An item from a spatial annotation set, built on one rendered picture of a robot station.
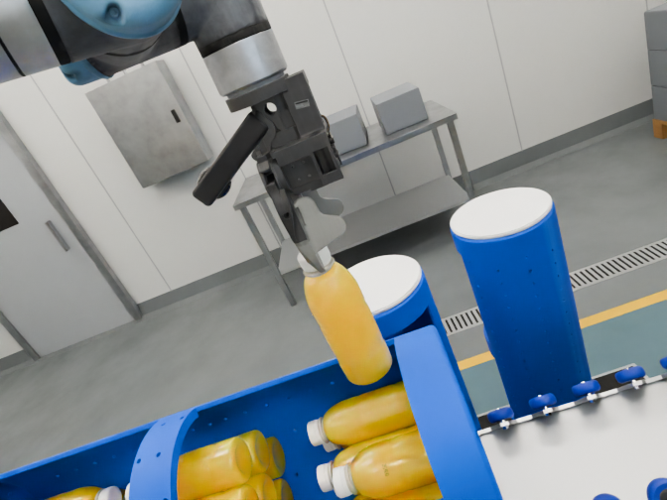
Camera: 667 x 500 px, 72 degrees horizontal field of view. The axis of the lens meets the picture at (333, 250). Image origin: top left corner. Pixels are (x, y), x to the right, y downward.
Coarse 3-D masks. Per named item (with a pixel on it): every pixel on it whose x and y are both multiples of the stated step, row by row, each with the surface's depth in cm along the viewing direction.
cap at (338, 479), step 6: (336, 468) 64; (342, 468) 64; (336, 474) 63; (342, 474) 63; (336, 480) 63; (342, 480) 63; (336, 486) 62; (342, 486) 62; (336, 492) 62; (342, 492) 62; (348, 492) 63
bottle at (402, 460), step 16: (416, 432) 63; (368, 448) 63; (384, 448) 62; (400, 448) 61; (416, 448) 60; (352, 464) 63; (368, 464) 61; (384, 464) 60; (400, 464) 60; (416, 464) 60; (352, 480) 62; (368, 480) 61; (384, 480) 60; (400, 480) 60; (416, 480) 60; (432, 480) 60; (368, 496) 62; (384, 496) 61
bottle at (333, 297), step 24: (336, 264) 56; (312, 288) 55; (336, 288) 54; (312, 312) 57; (336, 312) 55; (360, 312) 56; (336, 336) 57; (360, 336) 57; (360, 360) 58; (384, 360) 60; (360, 384) 60
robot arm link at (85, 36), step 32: (0, 0) 24; (32, 0) 25; (64, 0) 25; (96, 0) 24; (128, 0) 25; (160, 0) 26; (0, 32) 25; (32, 32) 25; (64, 32) 26; (96, 32) 27; (128, 32) 27; (160, 32) 29; (0, 64) 26; (32, 64) 27
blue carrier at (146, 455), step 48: (432, 336) 63; (288, 384) 78; (336, 384) 81; (384, 384) 81; (432, 384) 57; (144, 432) 81; (192, 432) 84; (240, 432) 85; (288, 432) 85; (432, 432) 55; (0, 480) 85; (48, 480) 89; (96, 480) 90; (144, 480) 63; (288, 480) 83; (480, 480) 53
